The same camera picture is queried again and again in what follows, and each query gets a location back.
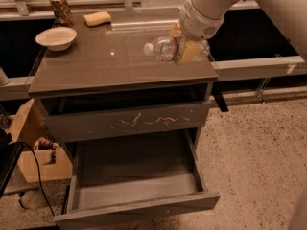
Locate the grey drawer cabinet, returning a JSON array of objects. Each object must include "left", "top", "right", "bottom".
[{"left": 29, "top": 9, "right": 219, "bottom": 230}]

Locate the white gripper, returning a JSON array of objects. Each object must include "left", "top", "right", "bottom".
[{"left": 169, "top": 0, "right": 224, "bottom": 64}]

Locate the yellow sponge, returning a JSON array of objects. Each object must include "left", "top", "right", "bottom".
[{"left": 84, "top": 11, "right": 111, "bottom": 27}]

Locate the black cable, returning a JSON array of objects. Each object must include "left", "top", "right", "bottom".
[{"left": 12, "top": 141, "right": 56, "bottom": 217}]

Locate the white ceramic bowl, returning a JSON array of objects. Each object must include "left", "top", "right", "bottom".
[{"left": 35, "top": 27, "right": 77, "bottom": 52}]

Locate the white object at left edge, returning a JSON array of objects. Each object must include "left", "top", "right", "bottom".
[{"left": 0, "top": 67, "right": 10, "bottom": 86}]

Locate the grey top drawer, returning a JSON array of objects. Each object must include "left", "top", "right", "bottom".
[{"left": 45, "top": 102, "right": 209, "bottom": 143}]

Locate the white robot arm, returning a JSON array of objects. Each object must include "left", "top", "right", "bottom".
[{"left": 178, "top": 0, "right": 307, "bottom": 58}]

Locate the cardboard box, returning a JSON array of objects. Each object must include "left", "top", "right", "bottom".
[{"left": 9, "top": 99, "right": 72, "bottom": 182}]

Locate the black table edge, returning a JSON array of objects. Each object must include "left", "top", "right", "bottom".
[{"left": 0, "top": 128, "right": 23, "bottom": 197}]

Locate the open grey middle drawer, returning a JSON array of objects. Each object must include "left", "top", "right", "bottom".
[{"left": 54, "top": 130, "right": 220, "bottom": 230}]

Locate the metal window railing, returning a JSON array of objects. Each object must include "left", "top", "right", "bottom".
[{"left": 0, "top": 0, "right": 307, "bottom": 102}]

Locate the clear plastic water bottle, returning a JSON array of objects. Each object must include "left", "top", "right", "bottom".
[{"left": 144, "top": 36, "right": 210, "bottom": 62}]

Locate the patterned drink can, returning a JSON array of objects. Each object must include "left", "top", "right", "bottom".
[{"left": 50, "top": 0, "right": 73, "bottom": 26}]

